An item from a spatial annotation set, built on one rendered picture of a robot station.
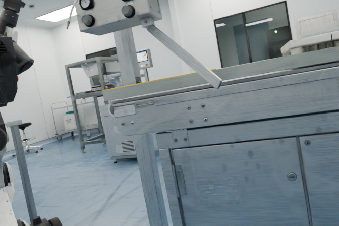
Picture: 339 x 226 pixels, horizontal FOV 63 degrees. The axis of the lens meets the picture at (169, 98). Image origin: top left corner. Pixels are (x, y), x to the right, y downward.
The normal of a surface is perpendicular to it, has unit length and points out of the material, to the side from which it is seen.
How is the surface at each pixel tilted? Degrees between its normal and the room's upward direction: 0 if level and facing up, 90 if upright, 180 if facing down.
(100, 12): 90
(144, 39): 90
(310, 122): 90
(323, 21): 90
